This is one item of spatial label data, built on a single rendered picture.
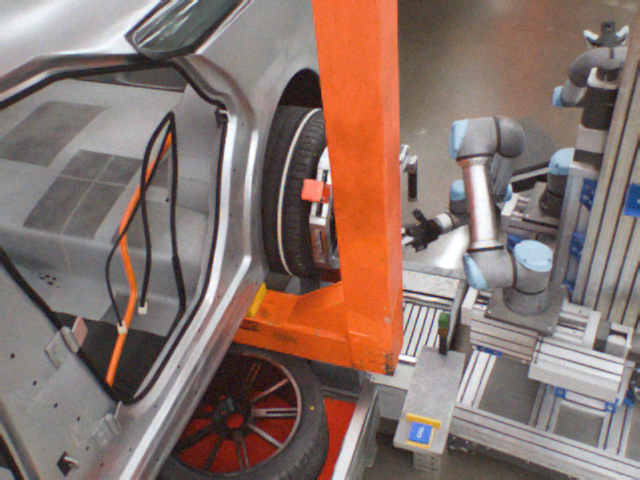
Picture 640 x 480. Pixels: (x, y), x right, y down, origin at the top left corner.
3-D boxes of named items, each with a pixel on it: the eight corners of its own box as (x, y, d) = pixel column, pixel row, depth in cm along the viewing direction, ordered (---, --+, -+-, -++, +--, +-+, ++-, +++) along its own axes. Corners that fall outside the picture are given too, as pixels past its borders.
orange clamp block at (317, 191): (311, 181, 257) (303, 178, 249) (332, 184, 255) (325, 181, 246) (308, 200, 257) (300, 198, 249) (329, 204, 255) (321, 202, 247)
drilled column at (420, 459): (419, 452, 295) (418, 392, 266) (443, 458, 292) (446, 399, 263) (413, 474, 289) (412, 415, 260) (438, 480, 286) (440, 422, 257)
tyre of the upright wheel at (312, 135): (221, 217, 248) (268, 296, 305) (285, 228, 241) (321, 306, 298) (279, 68, 276) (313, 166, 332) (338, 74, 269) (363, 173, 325)
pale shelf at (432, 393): (421, 349, 280) (421, 344, 278) (466, 358, 275) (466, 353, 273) (393, 446, 252) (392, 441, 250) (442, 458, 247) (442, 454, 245)
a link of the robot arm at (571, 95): (570, 78, 226) (551, 114, 274) (608, 79, 224) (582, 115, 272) (572, 41, 227) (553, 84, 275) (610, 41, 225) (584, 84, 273)
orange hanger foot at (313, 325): (238, 307, 291) (222, 246, 267) (364, 334, 275) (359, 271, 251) (221, 339, 280) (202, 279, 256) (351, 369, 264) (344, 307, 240)
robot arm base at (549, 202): (585, 196, 274) (589, 176, 267) (576, 222, 265) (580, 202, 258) (543, 188, 280) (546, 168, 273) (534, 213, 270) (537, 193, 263)
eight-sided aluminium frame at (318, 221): (358, 204, 319) (350, 99, 282) (372, 206, 318) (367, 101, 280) (318, 294, 284) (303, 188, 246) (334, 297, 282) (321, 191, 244)
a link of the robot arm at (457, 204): (478, 176, 266) (476, 198, 273) (447, 179, 266) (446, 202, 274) (483, 189, 260) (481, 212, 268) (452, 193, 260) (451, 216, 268)
